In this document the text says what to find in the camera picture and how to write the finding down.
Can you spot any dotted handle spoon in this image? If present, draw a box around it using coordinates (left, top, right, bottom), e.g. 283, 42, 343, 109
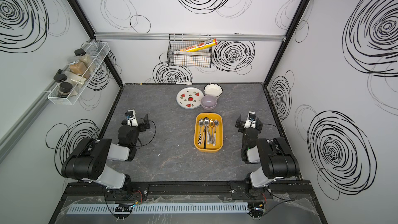
212, 120, 219, 146

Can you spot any iridescent ornate spoon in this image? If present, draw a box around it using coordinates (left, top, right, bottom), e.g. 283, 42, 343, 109
209, 119, 215, 144

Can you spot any Doraemon handle spoon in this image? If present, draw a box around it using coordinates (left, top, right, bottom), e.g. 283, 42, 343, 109
204, 119, 212, 145

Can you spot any cow pattern handle spoon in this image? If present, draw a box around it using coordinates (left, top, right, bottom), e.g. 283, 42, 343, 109
197, 118, 204, 146

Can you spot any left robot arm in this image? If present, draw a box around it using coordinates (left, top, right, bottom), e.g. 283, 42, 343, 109
61, 110, 155, 200

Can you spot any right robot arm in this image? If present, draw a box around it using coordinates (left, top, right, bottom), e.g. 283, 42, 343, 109
235, 112, 300, 198

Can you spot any yellow storage box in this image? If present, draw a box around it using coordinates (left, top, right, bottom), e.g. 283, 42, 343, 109
194, 113, 224, 153

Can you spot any white box on shelf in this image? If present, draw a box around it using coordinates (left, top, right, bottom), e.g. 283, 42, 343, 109
63, 71, 87, 97

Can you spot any yellow foil roll box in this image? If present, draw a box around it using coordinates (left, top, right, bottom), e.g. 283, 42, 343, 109
179, 39, 218, 52

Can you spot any purple bowl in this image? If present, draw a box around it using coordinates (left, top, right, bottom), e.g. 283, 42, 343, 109
201, 95, 218, 110

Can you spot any white scalloped bowl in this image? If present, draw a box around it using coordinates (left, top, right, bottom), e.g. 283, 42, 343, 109
204, 84, 223, 99

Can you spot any watermelon pattern plate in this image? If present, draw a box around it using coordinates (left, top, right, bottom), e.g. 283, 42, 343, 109
176, 87, 204, 109

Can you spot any front dark spice jar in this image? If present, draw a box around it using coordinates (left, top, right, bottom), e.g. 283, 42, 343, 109
58, 82, 73, 98

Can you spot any dark spice jar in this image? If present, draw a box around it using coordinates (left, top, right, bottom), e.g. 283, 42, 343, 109
58, 82, 73, 98
53, 73, 68, 86

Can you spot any brown spice jar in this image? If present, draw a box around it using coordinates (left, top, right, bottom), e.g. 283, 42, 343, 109
67, 57, 87, 75

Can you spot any spice jar black lid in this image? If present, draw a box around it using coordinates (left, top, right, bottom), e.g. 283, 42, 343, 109
74, 49, 93, 71

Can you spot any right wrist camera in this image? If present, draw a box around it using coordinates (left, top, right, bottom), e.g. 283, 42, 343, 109
244, 112, 257, 129

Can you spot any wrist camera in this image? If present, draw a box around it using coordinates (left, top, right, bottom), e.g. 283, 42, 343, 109
244, 112, 257, 129
125, 110, 138, 127

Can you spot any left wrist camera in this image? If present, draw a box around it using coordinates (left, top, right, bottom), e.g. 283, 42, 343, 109
125, 110, 138, 127

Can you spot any clear wall shelf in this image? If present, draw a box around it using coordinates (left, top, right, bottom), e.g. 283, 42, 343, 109
47, 42, 111, 105

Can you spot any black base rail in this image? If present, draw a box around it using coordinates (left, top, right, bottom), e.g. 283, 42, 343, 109
62, 179, 315, 197

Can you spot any aluminium wall rail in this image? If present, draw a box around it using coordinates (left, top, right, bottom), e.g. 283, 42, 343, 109
94, 32, 286, 42

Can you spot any black wire basket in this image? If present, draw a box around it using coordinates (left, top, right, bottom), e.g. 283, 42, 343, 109
167, 38, 212, 68

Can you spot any white slotted cable duct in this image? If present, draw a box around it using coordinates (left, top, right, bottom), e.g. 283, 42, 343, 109
66, 202, 249, 215

